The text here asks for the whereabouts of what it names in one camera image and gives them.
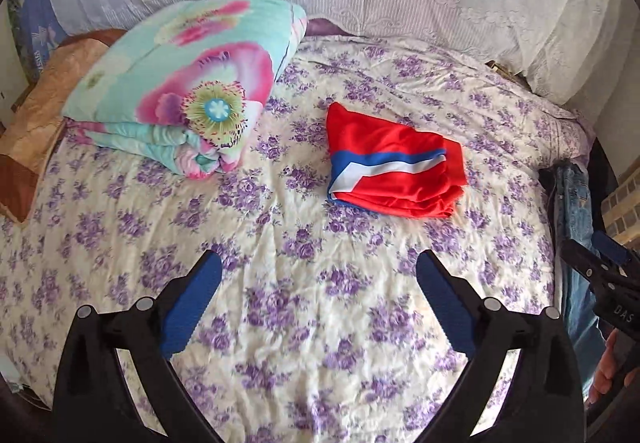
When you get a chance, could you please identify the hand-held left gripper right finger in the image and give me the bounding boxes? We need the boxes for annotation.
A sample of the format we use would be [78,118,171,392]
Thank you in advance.
[416,249,586,443]

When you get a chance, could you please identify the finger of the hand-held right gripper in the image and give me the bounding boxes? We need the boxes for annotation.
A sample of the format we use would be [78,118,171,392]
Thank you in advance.
[592,230,634,267]
[560,239,609,285]

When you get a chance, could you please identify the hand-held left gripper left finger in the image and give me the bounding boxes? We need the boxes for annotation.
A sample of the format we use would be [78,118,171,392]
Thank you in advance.
[52,249,223,443]

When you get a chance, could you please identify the red pants with blue stripe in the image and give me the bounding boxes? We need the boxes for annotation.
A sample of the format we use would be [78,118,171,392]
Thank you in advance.
[326,102,469,220]

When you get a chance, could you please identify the person's right hand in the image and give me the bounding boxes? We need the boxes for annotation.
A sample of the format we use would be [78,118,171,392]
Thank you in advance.
[587,328,634,406]

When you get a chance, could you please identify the blue jeans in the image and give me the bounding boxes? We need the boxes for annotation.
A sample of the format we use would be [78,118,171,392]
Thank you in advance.
[550,162,608,371]

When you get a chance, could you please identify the beige checked curtain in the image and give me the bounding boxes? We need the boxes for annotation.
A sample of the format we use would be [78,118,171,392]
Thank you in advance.
[600,163,640,244]

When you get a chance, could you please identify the purple floral bed sheet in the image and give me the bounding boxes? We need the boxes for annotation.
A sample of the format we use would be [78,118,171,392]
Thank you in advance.
[0,34,598,443]

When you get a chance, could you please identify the folded floral quilt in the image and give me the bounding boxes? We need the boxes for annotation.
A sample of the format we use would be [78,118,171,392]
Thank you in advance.
[62,0,308,180]

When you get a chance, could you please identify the brown pillow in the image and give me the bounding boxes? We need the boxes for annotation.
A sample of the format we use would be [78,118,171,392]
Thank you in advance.
[0,29,126,224]

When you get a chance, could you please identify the blue printed cloth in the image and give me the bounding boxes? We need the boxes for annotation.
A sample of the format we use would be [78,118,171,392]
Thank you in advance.
[17,0,68,84]

